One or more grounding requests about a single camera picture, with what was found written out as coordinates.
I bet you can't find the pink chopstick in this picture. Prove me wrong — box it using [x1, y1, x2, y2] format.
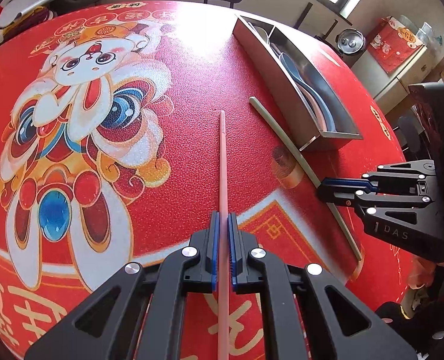
[217, 111, 230, 360]

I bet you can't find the pink plastic spoon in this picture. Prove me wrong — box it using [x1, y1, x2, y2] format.
[298, 85, 327, 131]

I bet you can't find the stainless steel utensil tray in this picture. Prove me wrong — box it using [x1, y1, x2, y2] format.
[233, 14, 365, 150]

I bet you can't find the silver pressure cooker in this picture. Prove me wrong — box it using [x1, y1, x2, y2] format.
[336, 28, 367, 56]

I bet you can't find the blue plastic spoon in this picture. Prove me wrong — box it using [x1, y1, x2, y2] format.
[279, 52, 336, 132]

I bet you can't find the red hanging cloth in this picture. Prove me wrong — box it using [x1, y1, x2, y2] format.
[367, 16, 424, 74]

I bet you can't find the red printed table mat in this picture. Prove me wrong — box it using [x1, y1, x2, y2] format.
[0, 1, 411, 359]

